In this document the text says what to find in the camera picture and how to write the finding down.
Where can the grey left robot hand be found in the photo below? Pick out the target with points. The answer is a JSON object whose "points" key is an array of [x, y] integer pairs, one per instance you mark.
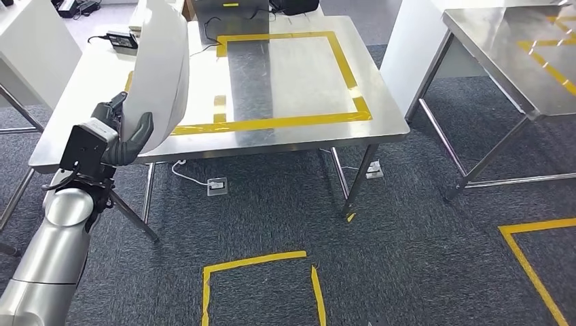
{"points": [[110, 112]]}

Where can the white curved plastic part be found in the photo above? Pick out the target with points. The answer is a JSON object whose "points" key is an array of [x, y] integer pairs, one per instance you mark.
{"points": [[157, 67]]}

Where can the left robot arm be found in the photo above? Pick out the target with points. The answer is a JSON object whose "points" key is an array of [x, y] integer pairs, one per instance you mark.
{"points": [[49, 261]]}

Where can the steel workbench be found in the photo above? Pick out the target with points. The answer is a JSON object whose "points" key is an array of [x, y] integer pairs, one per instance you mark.
{"points": [[292, 81]]}

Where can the yellow tape strip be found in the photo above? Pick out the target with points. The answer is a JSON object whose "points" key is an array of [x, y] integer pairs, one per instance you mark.
{"points": [[129, 81]]}

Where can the black power adapter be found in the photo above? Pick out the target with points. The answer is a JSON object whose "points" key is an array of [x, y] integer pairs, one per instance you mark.
{"points": [[67, 6], [122, 39]]}

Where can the white paper stack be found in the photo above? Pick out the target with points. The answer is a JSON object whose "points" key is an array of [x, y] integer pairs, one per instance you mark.
{"points": [[136, 18]]}

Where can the white table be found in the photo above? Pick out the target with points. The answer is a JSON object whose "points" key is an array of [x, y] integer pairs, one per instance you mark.
{"points": [[31, 45]]}

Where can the brown cardboard box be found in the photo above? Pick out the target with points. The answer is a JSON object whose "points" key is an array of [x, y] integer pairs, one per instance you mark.
{"points": [[188, 9]]}

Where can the floor power socket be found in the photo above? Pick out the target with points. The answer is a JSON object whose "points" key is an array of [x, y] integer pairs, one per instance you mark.
{"points": [[375, 170], [217, 186]]}

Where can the grey metal box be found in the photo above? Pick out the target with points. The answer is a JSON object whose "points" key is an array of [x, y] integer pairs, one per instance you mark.
{"points": [[234, 22]]}

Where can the yellow floor tape square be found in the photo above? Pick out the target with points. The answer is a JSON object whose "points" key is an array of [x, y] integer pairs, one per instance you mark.
{"points": [[252, 261], [540, 224]]}

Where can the black bag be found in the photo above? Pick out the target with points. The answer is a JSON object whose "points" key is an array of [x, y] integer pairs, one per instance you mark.
{"points": [[294, 5]]}

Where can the small yellow tape mark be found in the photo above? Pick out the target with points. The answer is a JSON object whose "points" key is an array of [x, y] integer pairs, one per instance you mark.
{"points": [[350, 218]]}

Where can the white panel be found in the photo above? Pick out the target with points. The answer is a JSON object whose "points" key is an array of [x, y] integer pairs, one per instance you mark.
{"points": [[405, 54]]}

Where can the steel table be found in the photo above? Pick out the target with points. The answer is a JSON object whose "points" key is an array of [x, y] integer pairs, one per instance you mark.
{"points": [[495, 45]]}

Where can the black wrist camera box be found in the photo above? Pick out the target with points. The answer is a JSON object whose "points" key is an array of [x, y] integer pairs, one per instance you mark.
{"points": [[83, 148]]}

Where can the yellow tape frame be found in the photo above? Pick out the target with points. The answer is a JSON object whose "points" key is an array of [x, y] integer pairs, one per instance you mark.
{"points": [[549, 69], [270, 122]]}

